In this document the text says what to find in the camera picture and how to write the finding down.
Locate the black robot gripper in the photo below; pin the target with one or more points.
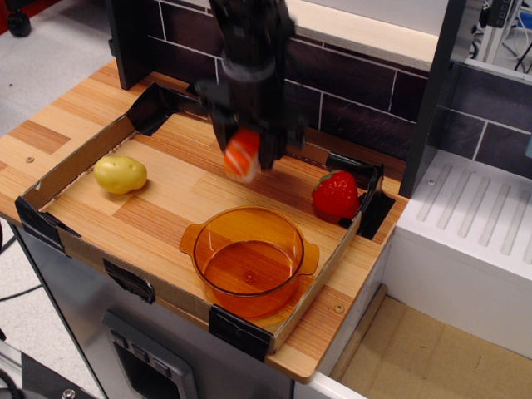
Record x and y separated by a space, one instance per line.
254 99

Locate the salmon nigiri sushi toy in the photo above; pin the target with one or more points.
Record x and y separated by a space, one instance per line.
241 155

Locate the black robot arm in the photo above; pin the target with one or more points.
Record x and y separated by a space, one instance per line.
255 36

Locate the cardboard fence with black tape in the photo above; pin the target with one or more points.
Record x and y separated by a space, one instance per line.
146 201

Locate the orange transparent plastic pot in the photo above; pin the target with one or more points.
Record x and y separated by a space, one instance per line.
251 260

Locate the red strawberry toy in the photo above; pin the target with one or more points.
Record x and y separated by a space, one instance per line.
336 194

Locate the yellow potato toy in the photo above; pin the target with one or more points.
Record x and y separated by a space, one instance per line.
119 174

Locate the grey toy oven front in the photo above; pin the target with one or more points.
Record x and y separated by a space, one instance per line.
138 350

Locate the white toy sink drainer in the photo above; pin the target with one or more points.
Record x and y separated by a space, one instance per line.
461 251

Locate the black chair caster wheel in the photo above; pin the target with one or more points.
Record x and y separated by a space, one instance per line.
18 24

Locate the dark grey left post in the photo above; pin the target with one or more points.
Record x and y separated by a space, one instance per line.
132 23

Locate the dark grey post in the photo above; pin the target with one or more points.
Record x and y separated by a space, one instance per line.
452 50
132 23

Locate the dark grey right post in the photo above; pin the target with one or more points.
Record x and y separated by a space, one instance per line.
452 50

